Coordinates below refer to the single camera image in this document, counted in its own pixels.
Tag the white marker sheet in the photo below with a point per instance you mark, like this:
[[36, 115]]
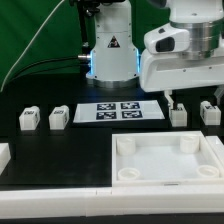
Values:
[[118, 111]]

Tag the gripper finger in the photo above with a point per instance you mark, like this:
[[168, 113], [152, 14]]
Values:
[[168, 94], [219, 93]]

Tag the white left block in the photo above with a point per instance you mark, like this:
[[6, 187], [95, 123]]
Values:
[[5, 156]]

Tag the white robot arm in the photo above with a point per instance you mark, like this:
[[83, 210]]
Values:
[[115, 61]]

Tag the white rail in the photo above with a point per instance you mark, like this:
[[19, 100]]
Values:
[[217, 153], [111, 201]]

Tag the white front rail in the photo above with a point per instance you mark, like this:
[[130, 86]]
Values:
[[111, 201]]

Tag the white right rail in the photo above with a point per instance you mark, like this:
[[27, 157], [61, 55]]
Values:
[[217, 153]]

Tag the white square table top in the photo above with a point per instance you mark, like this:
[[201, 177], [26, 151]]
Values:
[[164, 158]]

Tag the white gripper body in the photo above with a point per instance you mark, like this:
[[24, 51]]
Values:
[[182, 56]]

